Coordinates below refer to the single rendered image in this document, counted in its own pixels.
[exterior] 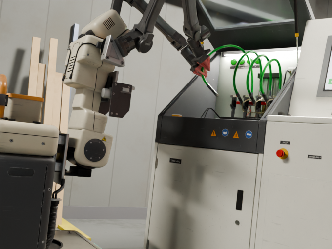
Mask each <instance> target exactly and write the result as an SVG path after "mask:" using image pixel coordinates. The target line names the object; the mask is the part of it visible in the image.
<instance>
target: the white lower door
mask: <svg viewBox="0 0 332 249"><path fill-rule="evenodd" d="M258 156H259V154H252V153H243V152H234V151H224V150H215V149H206V148H197V147H187V146H178V145H169V144H158V152H157V158H156V161H155V169H156V170H155V180H154V189H153V198H152V207H151V216H150V226H149V235H148V240H147V244H146V249H249V248H250V238H251V228H252V218H253V207H254V197H255V187H256V177H257V166H258Z"/></svg>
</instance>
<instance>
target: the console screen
mask: <svg viewBox="0 0 332 249"><path fill-rule="evenodd" d="M316 97H332V35H329V36H328V38H327V43H326V48H325V53H324V58H323V63H322V69H321V74H320V79H319V84H318V90H317V95H316Z"/></svg>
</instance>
